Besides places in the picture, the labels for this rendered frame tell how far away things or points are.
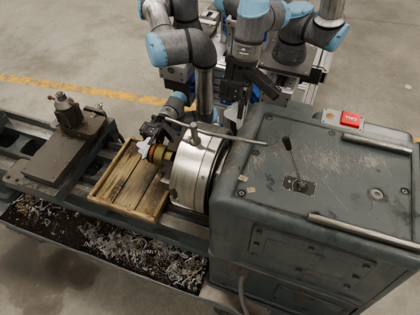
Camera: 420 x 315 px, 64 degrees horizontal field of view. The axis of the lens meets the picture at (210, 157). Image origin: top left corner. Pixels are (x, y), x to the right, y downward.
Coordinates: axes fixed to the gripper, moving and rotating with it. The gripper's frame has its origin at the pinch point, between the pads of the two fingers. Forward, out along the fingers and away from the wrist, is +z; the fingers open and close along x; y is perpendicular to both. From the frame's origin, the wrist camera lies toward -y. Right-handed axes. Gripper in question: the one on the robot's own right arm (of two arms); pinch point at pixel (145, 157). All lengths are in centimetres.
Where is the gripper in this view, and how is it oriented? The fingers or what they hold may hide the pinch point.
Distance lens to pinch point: 125.2
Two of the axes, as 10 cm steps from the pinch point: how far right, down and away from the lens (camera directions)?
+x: -0.1, -6.3, -7.8
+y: -9.3, -2.7, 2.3
